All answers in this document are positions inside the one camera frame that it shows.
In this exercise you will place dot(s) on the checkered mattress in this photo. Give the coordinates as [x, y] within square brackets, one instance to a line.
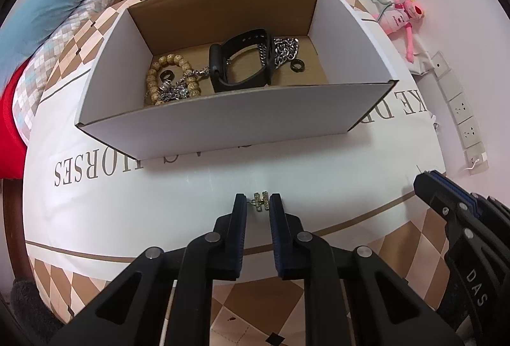
[42, 62]

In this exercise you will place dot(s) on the white cardboard box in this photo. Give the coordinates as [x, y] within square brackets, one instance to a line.
[284, 70]

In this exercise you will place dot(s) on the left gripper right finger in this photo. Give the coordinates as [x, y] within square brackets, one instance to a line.
[351, 297]

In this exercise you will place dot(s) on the black smart band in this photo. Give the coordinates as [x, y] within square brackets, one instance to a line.
[246, 61]

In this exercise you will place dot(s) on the red bed sheet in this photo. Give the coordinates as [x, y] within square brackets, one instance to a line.
[12, 148]

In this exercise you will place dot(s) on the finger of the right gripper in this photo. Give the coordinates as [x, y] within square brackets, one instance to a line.
[425, 188]
[489, 211]

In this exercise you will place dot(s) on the checkered printed table cover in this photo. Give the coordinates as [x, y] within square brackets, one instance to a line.
[89, 210]

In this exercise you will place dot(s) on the white power strip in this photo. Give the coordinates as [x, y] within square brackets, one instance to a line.
[459, 107]

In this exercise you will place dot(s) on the pink panther plush toy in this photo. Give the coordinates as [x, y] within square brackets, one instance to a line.
[401, 15]

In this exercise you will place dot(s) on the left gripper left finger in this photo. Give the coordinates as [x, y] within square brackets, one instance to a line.
[164, 297]

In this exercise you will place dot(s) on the gold H earring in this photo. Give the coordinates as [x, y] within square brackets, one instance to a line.
[260, 201]

